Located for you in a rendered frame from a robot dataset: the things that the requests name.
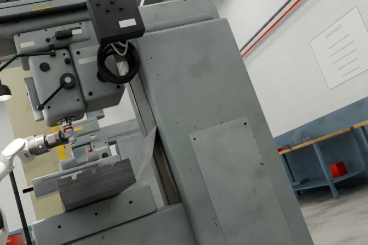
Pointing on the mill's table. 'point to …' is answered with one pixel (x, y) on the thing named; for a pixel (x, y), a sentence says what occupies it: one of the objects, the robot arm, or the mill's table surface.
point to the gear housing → (33, 37)
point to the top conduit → (42, 12)
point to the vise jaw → (67, 163)
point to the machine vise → (44, 185)
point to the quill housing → (74, 93)
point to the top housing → (6, 44)
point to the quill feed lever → (70, 82)
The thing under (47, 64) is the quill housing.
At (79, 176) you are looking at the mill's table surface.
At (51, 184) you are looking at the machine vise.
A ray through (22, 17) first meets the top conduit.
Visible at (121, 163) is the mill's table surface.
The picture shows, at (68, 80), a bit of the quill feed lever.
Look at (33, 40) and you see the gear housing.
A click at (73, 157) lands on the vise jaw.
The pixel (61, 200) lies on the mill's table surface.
